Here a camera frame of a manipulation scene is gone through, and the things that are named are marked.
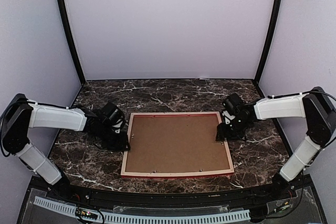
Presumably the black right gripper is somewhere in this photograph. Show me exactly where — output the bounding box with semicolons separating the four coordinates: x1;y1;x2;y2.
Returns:
217;116;250;141

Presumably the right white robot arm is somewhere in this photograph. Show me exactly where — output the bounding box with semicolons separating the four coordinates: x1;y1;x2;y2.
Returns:
216;87;335;200

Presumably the left black corner post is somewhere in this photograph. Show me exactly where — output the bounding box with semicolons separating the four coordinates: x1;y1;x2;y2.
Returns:
57;0;86;85

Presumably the wooden red-edged picture frame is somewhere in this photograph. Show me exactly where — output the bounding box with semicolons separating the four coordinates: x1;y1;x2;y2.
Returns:
120;111;235;179

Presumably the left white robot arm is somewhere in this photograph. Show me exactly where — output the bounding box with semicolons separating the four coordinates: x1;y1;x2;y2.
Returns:
1;93;131;201

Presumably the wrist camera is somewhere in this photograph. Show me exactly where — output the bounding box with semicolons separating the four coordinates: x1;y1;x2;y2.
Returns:
112;118;126;134
221;110;235;127

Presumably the black front rail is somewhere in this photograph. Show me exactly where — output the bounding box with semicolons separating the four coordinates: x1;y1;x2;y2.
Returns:
70;184;273;209

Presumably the black corner post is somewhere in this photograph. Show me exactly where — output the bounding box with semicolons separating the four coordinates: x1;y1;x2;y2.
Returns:
57;0;86;85
254;0;281;84

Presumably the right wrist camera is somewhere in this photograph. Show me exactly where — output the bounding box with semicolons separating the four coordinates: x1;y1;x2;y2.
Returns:
221;110;235;127

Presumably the right black corner post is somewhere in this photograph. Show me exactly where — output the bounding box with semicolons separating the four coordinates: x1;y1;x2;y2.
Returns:
254;0;281;84

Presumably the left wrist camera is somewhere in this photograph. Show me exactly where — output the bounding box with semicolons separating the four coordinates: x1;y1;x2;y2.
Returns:
112;118;126;134

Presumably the brown frame backing board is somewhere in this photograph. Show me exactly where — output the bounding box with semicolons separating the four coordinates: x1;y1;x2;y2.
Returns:
124;115;232;174

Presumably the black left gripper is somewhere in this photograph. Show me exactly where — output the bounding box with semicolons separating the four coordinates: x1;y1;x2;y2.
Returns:
95;123;130;150

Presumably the white slotted cable duct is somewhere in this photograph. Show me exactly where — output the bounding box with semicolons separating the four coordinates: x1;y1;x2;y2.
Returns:
33;196;250;223

